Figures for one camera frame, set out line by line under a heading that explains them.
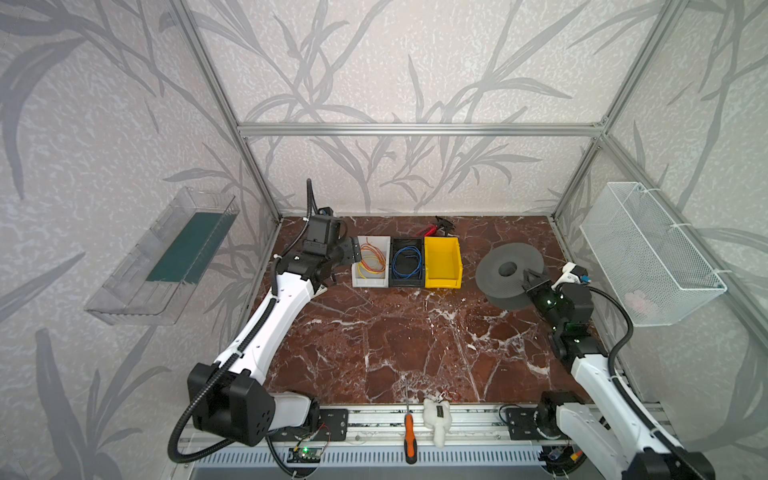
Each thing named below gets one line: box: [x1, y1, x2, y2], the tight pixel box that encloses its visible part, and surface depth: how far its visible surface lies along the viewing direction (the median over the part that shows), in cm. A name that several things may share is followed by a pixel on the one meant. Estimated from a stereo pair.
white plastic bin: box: [351, 236, 391, 288], surface depth 101 cm
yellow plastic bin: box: [424, 236, 463, 289], surface depth 102 cm
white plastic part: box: [423, 398, 452, 448], surface depth 74 cm
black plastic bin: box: [389, 236, 425, 288], surface depth 104 cm
